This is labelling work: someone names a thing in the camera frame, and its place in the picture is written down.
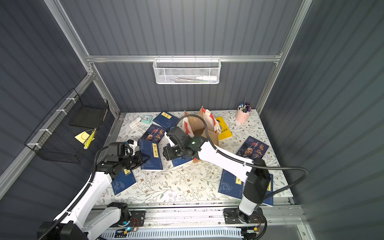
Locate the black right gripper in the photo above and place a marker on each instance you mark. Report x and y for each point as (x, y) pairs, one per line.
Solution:
(171, 151)

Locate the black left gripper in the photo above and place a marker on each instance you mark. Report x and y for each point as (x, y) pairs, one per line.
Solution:
(136, 160)

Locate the jute canvas Christmas bag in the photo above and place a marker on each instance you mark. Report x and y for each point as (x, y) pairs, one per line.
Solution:
(195, 127)

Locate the blue book yellow label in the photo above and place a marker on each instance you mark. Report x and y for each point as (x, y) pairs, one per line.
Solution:
(151, 156)

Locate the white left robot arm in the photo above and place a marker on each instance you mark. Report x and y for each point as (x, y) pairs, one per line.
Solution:
(71, 223)

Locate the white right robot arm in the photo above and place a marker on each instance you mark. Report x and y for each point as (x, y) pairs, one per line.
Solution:
(253, 174)

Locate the dark portrait book left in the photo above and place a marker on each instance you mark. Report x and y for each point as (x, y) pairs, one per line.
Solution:
(154, 133)

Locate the dark portrait book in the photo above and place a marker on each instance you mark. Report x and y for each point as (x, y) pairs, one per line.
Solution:
(154, 133)
(252, 149)

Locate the yellow cartoon book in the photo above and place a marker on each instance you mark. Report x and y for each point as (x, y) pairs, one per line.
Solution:
(225, 131)

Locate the yellow sticky note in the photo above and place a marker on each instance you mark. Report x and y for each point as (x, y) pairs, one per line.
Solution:
(85, 137)

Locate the floral table cloth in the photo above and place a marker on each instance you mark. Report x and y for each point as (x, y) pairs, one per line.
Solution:
(192, 183)

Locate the dark portrait book right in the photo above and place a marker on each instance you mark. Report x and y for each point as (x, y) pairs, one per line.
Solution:
(252, 149)

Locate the pink pen cup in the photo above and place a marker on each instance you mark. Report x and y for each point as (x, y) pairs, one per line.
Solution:
(243, 112)

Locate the white marker in basket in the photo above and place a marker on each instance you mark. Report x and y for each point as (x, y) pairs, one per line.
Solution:
(205, 78)

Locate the black wire wall basket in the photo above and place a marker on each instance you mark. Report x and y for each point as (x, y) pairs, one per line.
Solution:
(55, 140)

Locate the white wire basket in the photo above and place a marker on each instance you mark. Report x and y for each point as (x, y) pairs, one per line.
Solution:
(180, 71)

